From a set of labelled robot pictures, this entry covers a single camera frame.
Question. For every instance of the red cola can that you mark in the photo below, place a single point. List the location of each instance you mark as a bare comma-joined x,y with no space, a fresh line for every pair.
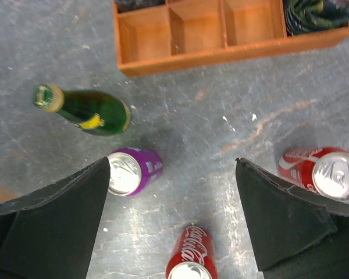
193,255
322,170

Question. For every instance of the green glass bottle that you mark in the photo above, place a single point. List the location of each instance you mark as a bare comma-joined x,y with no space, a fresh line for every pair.
93,112

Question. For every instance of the orange wooden divided tray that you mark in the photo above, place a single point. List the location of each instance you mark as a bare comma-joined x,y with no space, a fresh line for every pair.
183,34

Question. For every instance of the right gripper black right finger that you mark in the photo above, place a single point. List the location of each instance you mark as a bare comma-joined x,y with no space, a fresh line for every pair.
294,233

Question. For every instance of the purple soda can right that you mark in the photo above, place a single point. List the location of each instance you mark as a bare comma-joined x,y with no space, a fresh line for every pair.
132,169

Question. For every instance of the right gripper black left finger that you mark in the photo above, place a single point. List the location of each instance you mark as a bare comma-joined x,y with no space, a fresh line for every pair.
51,232

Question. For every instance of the red cola can far right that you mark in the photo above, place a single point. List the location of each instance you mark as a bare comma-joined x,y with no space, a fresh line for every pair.
322,170

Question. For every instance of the red cola can front right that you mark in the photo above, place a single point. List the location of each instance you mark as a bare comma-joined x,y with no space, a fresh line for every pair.
193,255

